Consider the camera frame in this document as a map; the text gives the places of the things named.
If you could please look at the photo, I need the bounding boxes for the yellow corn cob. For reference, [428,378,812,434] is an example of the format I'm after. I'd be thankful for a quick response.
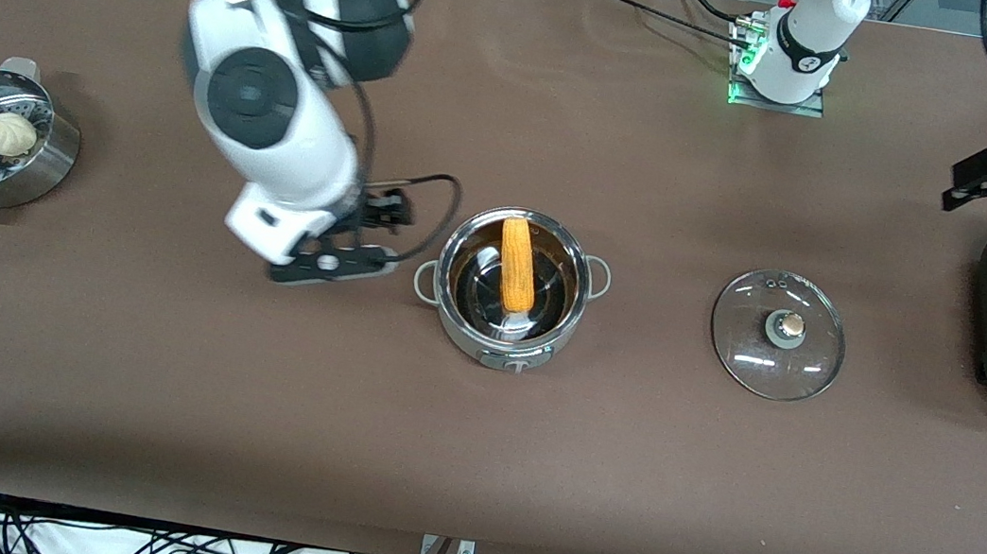
[491,216,546,316]

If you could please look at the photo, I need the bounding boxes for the glass lid with knob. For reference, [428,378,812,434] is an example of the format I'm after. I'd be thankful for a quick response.
[702,263,856,409]

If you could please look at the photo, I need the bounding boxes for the steel electric cooking pot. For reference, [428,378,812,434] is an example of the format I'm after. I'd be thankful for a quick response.
[404,196,619,384]

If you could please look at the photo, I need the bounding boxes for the brown table cover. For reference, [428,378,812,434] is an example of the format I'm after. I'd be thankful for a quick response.
[0,0,987,554]

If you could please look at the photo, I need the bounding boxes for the white steamed bun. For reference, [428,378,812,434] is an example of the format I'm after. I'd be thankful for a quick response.
[0,111,41,161]

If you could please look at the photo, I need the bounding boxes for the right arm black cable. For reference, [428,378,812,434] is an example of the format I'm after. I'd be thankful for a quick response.
[306,0,490,272]

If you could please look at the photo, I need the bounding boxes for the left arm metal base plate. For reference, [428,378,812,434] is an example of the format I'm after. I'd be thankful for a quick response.
[724,13,838,119]

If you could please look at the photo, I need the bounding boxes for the black table cable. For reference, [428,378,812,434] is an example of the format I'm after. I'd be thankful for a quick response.
[584,0,750,45]
[669,0,748,25]

